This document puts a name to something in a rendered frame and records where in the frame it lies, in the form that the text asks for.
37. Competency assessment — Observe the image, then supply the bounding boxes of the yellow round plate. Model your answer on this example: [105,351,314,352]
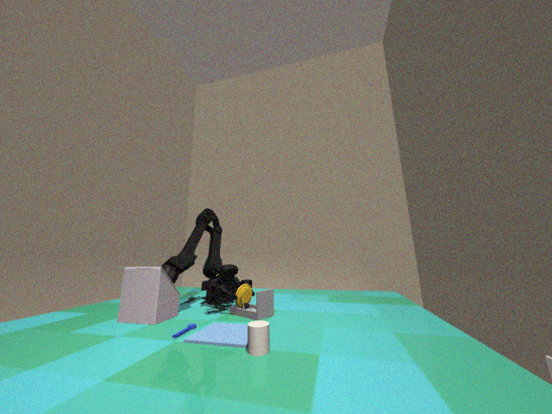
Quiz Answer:
[235,284,253,306]

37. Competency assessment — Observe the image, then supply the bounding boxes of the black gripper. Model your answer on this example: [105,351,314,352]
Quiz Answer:
[206,279,252,305]

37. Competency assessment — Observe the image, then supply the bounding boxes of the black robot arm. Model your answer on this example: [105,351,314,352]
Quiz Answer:
[162,208,240,291]

